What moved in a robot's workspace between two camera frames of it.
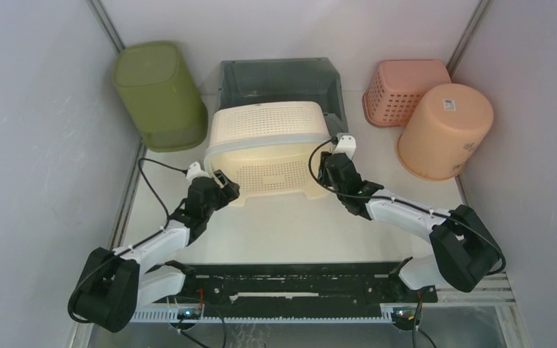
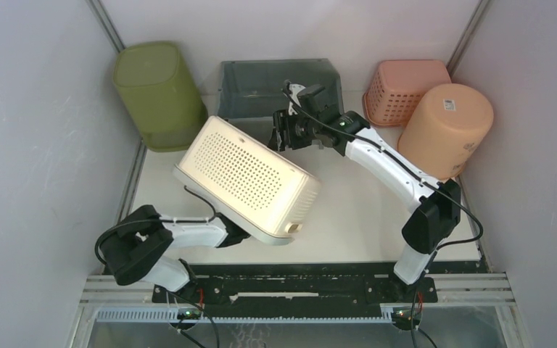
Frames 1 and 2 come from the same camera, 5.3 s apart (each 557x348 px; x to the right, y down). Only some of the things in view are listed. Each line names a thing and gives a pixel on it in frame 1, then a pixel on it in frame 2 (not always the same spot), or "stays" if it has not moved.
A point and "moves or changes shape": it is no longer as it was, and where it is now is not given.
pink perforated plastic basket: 395,86 stays
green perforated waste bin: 153,81 stays
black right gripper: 322,172 to 281,121
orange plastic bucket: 443,131 stays
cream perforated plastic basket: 269,148 moves or changes shape
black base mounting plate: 299,285 stays
